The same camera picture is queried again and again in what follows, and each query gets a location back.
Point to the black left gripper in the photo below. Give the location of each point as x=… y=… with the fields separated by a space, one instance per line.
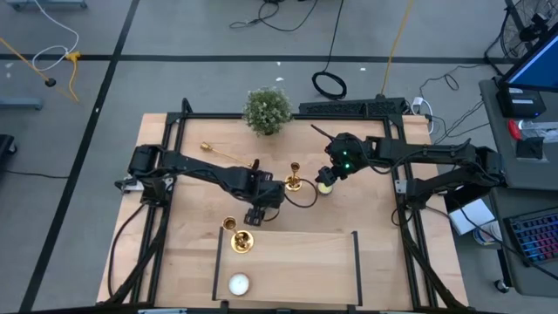
x=270 y=194

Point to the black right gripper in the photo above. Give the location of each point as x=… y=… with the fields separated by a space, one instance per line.
x=329 y=174

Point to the red patterned candle tin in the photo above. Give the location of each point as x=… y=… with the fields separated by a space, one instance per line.
x=325 y=189

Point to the tall gold candlestick holder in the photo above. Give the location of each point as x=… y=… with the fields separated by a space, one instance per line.
x=242 y=241

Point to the short gold candlestick holder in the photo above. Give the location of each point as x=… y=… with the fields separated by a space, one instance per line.
x=293 y=184

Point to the blue white patterned candle tin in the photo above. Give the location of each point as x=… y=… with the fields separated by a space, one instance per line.
x=239 y=284

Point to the very long gold candlestick holder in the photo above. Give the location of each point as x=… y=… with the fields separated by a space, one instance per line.
x=206 y=147

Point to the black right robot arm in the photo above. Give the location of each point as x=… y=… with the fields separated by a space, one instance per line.
x=427 y=150

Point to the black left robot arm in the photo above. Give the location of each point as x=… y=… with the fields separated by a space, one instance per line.
x=209 y=168

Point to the wooden shelf riser black legs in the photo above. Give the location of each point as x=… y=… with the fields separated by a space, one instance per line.
x=296 y=266

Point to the green potted plant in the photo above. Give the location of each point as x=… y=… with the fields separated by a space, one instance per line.
x=267 y=111

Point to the white charger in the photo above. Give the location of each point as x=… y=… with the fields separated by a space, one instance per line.
x=417 y=102

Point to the white box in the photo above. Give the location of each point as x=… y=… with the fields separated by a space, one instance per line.
x=475 y=216

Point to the white blue cup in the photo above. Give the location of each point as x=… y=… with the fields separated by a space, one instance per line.
x=486 y=235

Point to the gray desk with casters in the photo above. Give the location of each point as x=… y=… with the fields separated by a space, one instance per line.
x=514 y=200

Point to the red tool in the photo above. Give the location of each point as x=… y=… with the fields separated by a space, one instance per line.
x=514 y=130

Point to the small black box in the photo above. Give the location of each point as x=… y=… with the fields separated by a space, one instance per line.
x=529 y=148

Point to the black device box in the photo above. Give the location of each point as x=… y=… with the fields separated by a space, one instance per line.
x=521 y=107

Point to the clear plastic bag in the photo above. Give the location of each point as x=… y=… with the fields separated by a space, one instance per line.
x=540 y=131

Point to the backlit colourful keyboard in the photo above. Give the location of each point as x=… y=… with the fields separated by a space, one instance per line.
x=538 y=237

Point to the blue screen monitor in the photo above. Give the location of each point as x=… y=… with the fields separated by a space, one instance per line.
x=540 y=65

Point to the black round disc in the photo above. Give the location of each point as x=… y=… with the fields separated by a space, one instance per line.
x=51 y=82

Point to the black fan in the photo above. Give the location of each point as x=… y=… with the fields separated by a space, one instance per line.
x=529 y=32

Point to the black caster base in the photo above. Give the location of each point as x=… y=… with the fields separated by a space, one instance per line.
x=6 y=144

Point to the gray table foot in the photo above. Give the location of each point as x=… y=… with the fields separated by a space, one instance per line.
x=43 y=4
x=19 y=104

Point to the black aluminium table frame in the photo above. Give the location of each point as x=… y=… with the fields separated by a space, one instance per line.
x=209 y=116

